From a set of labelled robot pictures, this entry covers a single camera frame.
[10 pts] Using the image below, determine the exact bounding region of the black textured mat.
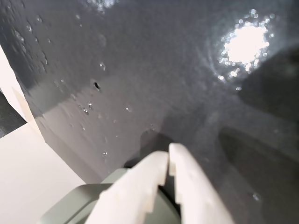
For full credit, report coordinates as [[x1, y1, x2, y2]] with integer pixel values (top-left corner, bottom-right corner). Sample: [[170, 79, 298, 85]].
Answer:
[[0, 92, 28, 139]]

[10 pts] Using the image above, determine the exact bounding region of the dark grey board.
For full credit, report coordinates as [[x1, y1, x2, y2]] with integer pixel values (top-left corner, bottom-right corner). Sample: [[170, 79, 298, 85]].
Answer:
[[0, 0, 299, 224]]

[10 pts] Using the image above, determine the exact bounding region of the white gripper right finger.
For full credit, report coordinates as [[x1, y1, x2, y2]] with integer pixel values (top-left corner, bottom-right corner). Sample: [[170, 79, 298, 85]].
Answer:
[[168, 142, 235, 224]]

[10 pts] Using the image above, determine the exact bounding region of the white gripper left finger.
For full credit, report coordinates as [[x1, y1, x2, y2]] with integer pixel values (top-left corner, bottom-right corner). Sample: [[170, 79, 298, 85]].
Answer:
[[84, 150, 170, 224]]

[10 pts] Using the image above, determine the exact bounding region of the sage green steel-lined cup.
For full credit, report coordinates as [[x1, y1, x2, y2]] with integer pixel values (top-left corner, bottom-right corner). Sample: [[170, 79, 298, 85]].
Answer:
[[36, 168, 182, 224]]

